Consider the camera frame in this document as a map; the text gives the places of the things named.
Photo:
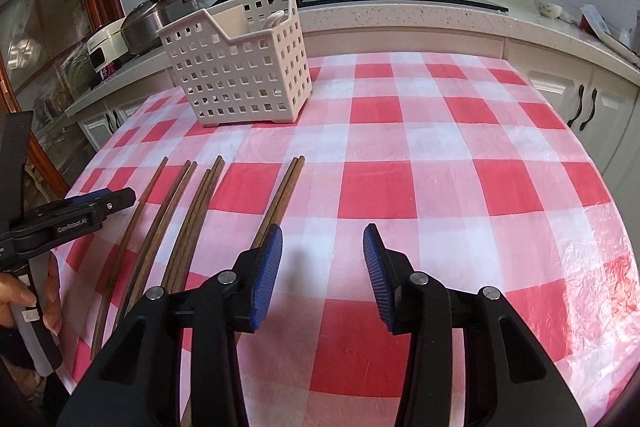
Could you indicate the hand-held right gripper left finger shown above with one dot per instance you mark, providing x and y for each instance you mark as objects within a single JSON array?
[{"x": 267, "y": 272}]

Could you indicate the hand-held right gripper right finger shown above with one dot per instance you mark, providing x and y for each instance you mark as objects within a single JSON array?
[{"x": 377, "y": 277}]

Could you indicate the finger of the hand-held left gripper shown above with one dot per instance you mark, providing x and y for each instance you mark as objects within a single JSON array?
[
  {"x": 60, "y": 207},
  {"x": 65, "y": 227}
]

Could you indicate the set of wooden chopsticks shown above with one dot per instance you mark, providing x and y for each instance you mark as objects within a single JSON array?
[{"x": 278, "y": 202}]

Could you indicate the white plastic perforated basket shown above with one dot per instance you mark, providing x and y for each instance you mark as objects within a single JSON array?
[{"x": 190, "y": 34}]

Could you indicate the person's left hand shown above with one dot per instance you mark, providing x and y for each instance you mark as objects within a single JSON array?
[{"x": 52, "y": 297}]

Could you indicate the red white checkered tablecloth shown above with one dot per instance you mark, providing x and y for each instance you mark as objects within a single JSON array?
[{"x": 400, "y": 187}]

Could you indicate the small pink black object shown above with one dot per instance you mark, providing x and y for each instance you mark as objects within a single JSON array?
[{"x": 111, "y": 69}]

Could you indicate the small white cooking appliance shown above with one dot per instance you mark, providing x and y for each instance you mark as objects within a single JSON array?
[{"x": 105, "y": 47}]

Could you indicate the silver rice cooker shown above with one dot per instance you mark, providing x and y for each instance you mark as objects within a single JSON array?
[{"x": 150, "y": 24}]

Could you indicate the white plastic hook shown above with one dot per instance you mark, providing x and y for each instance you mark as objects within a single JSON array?
[{"x": 275, "y": 18}]

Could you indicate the small white bowl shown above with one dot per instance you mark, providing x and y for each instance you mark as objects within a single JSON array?
[{"x": 547, "y": 9}]

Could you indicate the red white package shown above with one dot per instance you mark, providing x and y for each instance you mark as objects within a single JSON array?
[{"x": 592, "y": 22}]

